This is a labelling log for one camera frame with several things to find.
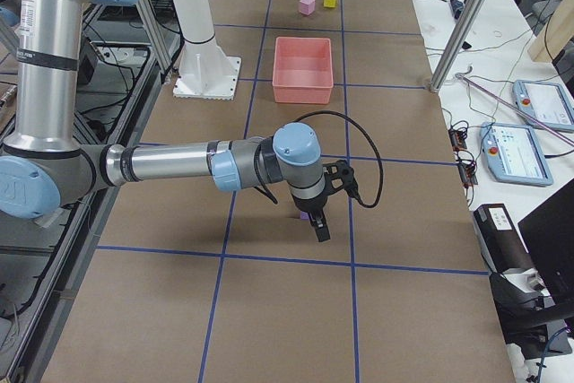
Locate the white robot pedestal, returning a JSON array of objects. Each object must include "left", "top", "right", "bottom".
[{"left": 172, "top": 0, "right": 241, "bottom": 100}]

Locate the near teach pendant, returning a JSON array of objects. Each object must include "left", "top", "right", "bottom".
[{"left": 480, "top": 122, "right": 553, "bottom": 187}]

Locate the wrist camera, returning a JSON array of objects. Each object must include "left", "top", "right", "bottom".
[{"left": 323, "top": 160, "right": 360, "bottom": 200}]

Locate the black box with label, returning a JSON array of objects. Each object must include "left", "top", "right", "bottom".
[{"left": 473, "top": 203, "right": 534, "bottom": 274}]

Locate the pink foam block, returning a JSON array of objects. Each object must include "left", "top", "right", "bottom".
[{"left": 298, "top": 0, "right": 316, "bottom": 16}]

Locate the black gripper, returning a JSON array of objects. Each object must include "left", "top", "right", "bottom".
[{"left": 293, "top": 196, "right": 330, "bottom": 242}]

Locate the teach pendant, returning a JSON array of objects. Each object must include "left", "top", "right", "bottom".
[
  {"left": 480, "top": 122, "right": 553, "bottom": 187},
  {"left": 512, "top": 80, "right": 573, "bottom": 132}
]

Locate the pink plastic bin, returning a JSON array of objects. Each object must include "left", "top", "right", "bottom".
[{"left": 272, "top": 37, "right": 334, "bottom": 105}]

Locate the far teach pendant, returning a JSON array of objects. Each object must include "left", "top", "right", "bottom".
[{"left": 512, "top": 80, "right": 573, "bottom": 132}]

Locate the metal rod with hook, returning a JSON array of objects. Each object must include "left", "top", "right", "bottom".
[{"left": 454, "top": 69, "right": 573, "bottom": 147}]

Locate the black monitor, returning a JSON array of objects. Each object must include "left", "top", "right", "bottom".
[{"left": 518, "top": 180, "right": 573, "bottom": 302}]

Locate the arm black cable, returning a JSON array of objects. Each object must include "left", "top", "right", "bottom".
[{"left": 296, "top": 110, "right": 385, "bottom": 209}]

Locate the aluminium frame post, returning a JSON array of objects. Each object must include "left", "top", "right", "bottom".
[{"left": 430, "top": 0, "right": 485, "bottom": 93}]

